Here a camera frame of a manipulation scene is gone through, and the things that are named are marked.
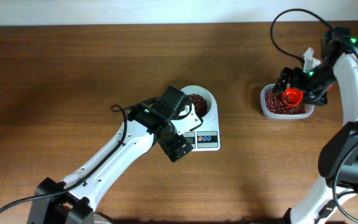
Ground white digital kitchen scale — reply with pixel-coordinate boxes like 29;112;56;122
183;96;220;151

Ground red adzuki beans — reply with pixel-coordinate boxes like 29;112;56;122
189;91;306;116

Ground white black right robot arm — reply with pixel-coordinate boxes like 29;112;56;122
272;27;358;223

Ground red plastic scoop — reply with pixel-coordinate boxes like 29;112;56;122
282;88;303;107

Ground clear plastic bean container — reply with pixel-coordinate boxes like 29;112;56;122
260;84;314;119

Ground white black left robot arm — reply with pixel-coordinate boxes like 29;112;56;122
27;86;203;224

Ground white round bowl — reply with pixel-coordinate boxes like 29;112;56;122
181;85;214;123

